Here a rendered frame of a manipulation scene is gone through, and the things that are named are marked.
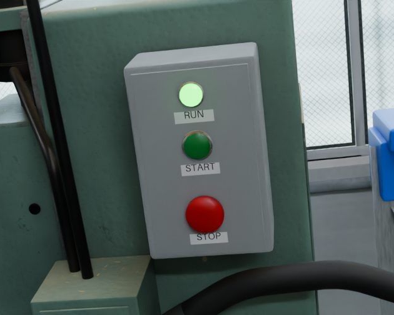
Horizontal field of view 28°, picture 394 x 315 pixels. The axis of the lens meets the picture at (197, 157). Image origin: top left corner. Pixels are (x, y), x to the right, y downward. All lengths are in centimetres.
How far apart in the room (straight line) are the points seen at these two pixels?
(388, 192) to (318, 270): 91
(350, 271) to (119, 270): 19
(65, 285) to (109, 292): 5
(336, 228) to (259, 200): 170
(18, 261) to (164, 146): 24
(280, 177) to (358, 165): 158
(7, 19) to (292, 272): 34
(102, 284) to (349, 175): 164
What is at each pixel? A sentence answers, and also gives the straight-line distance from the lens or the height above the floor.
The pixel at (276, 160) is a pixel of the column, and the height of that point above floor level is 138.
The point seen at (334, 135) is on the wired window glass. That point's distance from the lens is 229.
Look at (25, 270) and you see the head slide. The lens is 79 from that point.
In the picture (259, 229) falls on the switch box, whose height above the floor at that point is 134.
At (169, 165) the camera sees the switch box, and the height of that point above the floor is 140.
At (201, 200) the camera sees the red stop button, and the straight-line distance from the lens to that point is 60.
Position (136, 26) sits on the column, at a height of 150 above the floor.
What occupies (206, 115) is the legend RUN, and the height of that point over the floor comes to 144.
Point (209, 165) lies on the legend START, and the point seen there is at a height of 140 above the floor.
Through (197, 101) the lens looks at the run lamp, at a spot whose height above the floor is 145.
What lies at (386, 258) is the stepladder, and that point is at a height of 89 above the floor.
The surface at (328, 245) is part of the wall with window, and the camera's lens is 233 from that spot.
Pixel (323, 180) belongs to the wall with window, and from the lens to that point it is 225.
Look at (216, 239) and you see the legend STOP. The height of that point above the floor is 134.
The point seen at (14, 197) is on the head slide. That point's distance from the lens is 76.
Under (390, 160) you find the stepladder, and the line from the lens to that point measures 153.
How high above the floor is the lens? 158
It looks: 17 degrees down
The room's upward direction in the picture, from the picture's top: 7 degrees counter-clockwise
